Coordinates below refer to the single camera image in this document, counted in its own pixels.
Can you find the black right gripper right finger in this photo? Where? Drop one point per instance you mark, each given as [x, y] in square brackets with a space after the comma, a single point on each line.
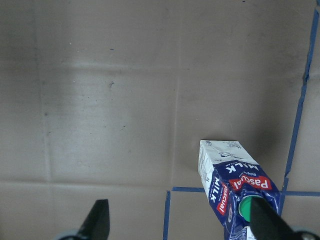
[266, 224]

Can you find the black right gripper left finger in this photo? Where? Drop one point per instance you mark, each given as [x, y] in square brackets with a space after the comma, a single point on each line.
[96, 226]

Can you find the blue white Pascual milk carton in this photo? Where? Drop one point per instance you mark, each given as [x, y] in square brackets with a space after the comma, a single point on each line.
[231, 179]

